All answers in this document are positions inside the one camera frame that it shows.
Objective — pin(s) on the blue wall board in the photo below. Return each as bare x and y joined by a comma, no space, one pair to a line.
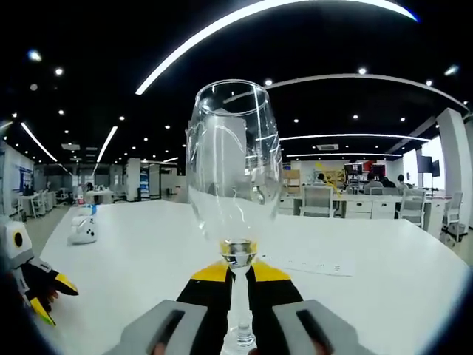
23,177

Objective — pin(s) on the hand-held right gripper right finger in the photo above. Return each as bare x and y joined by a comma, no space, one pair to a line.
275,303

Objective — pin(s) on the white device with buttons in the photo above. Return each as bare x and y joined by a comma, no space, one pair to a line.
83,231

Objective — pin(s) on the ceiling air vent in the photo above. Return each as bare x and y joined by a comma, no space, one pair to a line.
327,147

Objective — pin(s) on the white table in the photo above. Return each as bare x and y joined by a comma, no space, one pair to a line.
369,314

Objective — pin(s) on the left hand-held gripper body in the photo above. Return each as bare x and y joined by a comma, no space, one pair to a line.
16,244

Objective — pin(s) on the blue and white box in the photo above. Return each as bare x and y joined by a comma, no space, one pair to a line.
89,209

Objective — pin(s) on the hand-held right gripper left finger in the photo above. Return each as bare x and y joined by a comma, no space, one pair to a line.
207,303

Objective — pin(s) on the clear stemmed glass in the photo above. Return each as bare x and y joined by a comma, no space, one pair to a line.
233,166

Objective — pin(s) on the row of white desks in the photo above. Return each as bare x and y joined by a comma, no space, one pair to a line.
369,207

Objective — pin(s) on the yellow decoration figure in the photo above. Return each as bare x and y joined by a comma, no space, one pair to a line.
330,181

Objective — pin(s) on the white paper sheet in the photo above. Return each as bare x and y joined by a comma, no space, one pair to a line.
314,265

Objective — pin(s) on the curved ceiling light strip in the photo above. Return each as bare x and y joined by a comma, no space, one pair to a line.
221,31

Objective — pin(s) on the black monitor on stand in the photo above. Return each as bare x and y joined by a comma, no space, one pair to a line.
435,168
424,164

